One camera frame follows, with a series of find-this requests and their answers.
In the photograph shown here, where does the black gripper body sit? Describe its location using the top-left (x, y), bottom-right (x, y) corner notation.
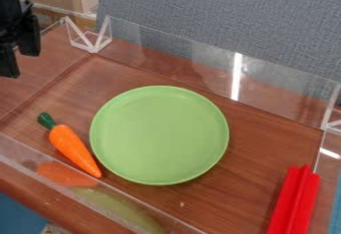
top-left (0, 0), bottom-right (35, 47)

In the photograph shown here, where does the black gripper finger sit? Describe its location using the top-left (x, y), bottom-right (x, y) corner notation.
top-left (17, 14), bottom-right (42, 56)
top-left (0, 44), bottom-right (20, 79)

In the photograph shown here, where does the orange toy carrot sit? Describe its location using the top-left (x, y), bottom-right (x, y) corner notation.
top-left (37, 113), bottom-right (102, 178)

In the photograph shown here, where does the green round plate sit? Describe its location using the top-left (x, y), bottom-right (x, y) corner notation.
top-left (90, 86), bottom-right (229, 185)

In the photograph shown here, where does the clear acrylic triangle bracket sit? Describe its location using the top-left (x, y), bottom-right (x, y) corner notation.
top-left (64, 17), bottom-right (112, 53)

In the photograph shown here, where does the clear acrylic tray wall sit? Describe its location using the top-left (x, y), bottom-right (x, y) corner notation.
top-left (0, 17), bottom-right (341, 234)

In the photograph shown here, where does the red plastic bracket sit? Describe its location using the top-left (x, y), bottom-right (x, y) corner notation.
top-left (266, 164), bottom-right (320, 234)

